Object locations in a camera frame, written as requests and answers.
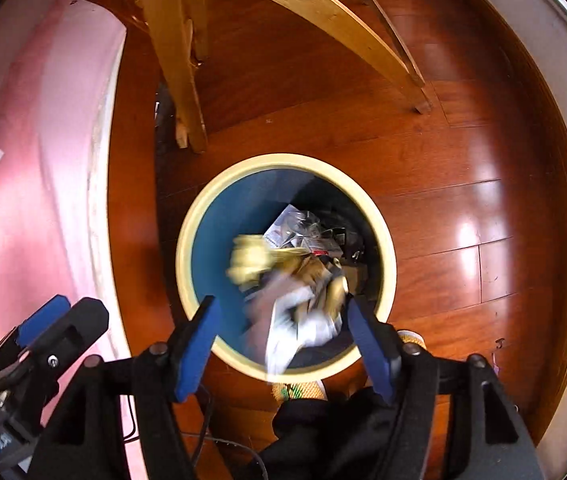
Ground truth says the person's leg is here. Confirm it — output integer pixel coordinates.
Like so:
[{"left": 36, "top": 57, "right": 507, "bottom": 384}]
[
  {"left": 353, "top": 385, "right": 404, "bottom": 480},
  {"left": 256, "top": 397, "right": 364, "bottom": 480}
]

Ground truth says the person's right leg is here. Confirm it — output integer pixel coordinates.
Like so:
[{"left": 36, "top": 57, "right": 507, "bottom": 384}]
[{"left": 353, "top": 385, "right": 404, "bottom": 480}]

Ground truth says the white paper wrapper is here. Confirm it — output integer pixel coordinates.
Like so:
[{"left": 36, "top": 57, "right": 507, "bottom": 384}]
[{"left": 244, "top": 275, "right": 344, "bottom": 381}]

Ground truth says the round blue trash bin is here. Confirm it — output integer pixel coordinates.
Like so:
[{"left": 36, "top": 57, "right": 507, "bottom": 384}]
[{"left": 176, "top": 154, "right": 397, "bottom": 380}]

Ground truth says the person's left leg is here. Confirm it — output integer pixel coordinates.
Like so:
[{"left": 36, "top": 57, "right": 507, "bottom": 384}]
[{"left": 256, "top": 397, "right": 364, "bottom": 480}]

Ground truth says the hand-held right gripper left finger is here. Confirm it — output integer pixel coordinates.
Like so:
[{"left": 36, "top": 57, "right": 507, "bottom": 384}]
[{"left": 38, "top": 295, "right": 223, "bottom": 480}]

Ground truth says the dark gold patterned packet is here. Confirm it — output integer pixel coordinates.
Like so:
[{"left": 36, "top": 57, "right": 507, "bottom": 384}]
[{"left": 288, "top": 255, "right": 349, "bottom": 321}]

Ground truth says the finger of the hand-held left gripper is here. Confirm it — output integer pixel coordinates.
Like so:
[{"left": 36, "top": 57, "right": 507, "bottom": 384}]
[
  {"left": 0, "top": 295, "right": 70, "bottom": 376},
  {"left": 0, "top": 299, "right": 109, "bottom": 396}
]

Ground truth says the person's right knit slipper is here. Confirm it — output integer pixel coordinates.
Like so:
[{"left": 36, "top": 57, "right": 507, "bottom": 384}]
[{"left": 396, "top": 330, "right": 427, "bottom": 353}]

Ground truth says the brown wooden bed rail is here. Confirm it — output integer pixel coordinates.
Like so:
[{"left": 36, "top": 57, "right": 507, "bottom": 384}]
[{"left": 76, "top": 0, "right": 149, "bottom": 36}]

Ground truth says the black cable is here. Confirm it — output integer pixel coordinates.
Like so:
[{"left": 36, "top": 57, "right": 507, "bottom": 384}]
[{"left": 184, "top": 385, "right": 269, "bottom": 480}]

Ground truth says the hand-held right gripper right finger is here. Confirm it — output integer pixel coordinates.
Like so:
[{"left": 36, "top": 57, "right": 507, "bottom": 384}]
[{"left": 346, "top": 296, "right": 547, "bottom": 480}]

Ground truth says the yellow plastic bag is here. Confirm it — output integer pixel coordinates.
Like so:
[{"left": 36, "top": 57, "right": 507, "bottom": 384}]
[{"left": 228, "top": 234, "right": 284, "bottom": 286}]

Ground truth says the crinkled silver plastic wrapper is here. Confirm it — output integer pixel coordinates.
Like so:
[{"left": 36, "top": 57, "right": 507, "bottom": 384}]
[{"left": 264, "top": 205, "right": 324, "bottom": 252}]

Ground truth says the pink bed sheet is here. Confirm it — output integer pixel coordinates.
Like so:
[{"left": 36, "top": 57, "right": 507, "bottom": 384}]
[{"left": 0, "top": 0, "right": 134, "bottom": 480}]

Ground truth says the person's knit slipper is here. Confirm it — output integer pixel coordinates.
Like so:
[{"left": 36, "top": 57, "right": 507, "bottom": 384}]
[
  {"left": 271, "top": 380, "right": 329, "bottom": 401},
  {"left": 396, "top": 330, "right": 427, "bottom": 353}
]

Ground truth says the person's left knit slipper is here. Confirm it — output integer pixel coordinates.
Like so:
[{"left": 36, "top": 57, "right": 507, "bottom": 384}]
[{"left": 271, "top": 380, "right": 329, "bottom": 401}]

